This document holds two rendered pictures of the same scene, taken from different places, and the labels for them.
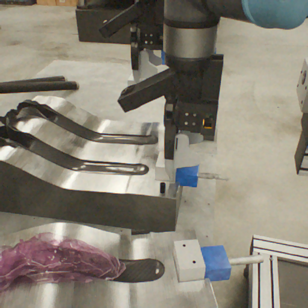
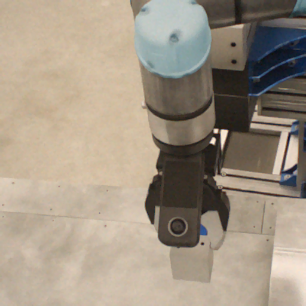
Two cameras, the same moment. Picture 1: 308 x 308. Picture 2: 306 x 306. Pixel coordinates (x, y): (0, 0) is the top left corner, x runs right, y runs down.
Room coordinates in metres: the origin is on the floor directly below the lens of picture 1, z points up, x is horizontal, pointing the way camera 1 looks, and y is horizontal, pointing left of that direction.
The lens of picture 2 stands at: (0.75, 0.65, 1.78)
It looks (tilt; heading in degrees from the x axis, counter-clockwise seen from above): 46 degrees down; 277
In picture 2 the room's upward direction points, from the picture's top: 9 degrees counter-clockwise
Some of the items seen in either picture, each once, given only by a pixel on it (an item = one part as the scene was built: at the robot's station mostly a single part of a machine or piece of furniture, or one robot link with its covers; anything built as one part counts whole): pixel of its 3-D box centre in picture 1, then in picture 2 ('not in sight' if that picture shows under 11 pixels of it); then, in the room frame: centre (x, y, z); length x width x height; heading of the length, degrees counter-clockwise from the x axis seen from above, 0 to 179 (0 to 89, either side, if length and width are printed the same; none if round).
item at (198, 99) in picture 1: (190, 92); not in sight; (0.48, -0.06, 1.05); 0.09 x 0.08 x 0.12; 80
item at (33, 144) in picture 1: (69, 136); not in sight; (0.58, 0.17, 0.92); 0.35 x 0.16 x 0.09; 80
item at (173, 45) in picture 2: not in sight; (174, 55); (0.79, 0.02, 1.25); 0.09 x 0.08 x 0.11; 96
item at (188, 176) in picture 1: (192, 174); not in sight; (0.48, -0.07, 0.89); 0.13 x 0.05 x 0.05; 80
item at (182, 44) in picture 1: (189, 39); not in sight; (0.49, -0.05, 1.13); 0.08 x 0.08 x 0.05
